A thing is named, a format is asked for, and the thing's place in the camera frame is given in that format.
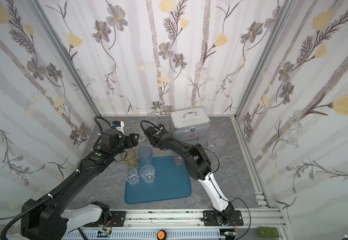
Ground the yellow plastic cup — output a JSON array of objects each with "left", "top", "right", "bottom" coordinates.
[{"left": 120, "top": 149, "right": 138, "bottom": 168}]

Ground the blue plastic cup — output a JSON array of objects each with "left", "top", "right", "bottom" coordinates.
[{"left": 138, "top": 147, "right": 154, "bottom": 166}]

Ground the clear faceted glass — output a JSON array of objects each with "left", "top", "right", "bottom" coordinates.
[
  {"left": 216, "top": 130, "right": 230, "bottom": 146},
  {"left": 140, "top": 165, "right": 155, "bottom": 184},
  {"left": 146, "top": 113, "right": 158, "bottom": 126},
  {"left": 210, "top": 126, "right": 217, "bottom": 139},
  {"left": 125, "top": 167, "right": 140, "bottom": 185}
]

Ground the pink plastic cup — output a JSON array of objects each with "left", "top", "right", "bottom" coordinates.
[{"left": 173, "top": 153, "right": 184, "bottom": 166}]

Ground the teal plastic tray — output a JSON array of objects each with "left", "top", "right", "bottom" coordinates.
[{"left": 125, "top": 156, "right": 192, "bottom": 205}]

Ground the clear faceted glass back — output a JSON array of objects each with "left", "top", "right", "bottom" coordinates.
[{"left": 210, "top": 126, "right": 217, "bottom": 139}]

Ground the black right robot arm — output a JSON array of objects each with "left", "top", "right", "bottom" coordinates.
[{"left": 140, "top": 120, "right": 235, "bottom": 225}]

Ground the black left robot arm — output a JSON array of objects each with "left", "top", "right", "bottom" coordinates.
[{"left": 20, "top": 128, "right": 139, "bottom": 240}]

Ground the silver aluminium first aid case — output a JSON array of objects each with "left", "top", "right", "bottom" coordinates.
[{"left": 169, "top": 107, "right": 211, "bottom": 141}]

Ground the frosted dotted clear cup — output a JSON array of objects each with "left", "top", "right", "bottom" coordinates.
[{"left": 199, "top": 129, "right": 210, "bottom": 145}]

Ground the clear glass front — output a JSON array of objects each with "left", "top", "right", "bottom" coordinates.
[{"left": 208, "top": 138, "right": 217, "bottom": 152}]

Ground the orange black knob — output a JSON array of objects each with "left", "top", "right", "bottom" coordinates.
[{"left": 157, "top": 230, "right": 167, "bottom": 240}]

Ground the green circuit board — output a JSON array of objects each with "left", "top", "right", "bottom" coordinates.
[{"left": 258, "top": 227, "right": 281, "bottom": 239}]

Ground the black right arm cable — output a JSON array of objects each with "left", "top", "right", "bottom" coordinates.
[{"left": 197, "top": 146, "right": 252, "bottom": 240}]

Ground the black corrugated cable conduit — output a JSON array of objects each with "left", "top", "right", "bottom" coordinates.
[{"left": 0, "top": 172, "right": 81, "bottom": 240}]

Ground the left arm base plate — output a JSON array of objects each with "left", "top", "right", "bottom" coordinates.
[{"left": 103, "top": 211, "right": 126, "bottom": 229}]

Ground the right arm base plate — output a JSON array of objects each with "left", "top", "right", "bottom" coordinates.
[{"left": 202, "top": 210, "right": 244, "bottom": 227}]

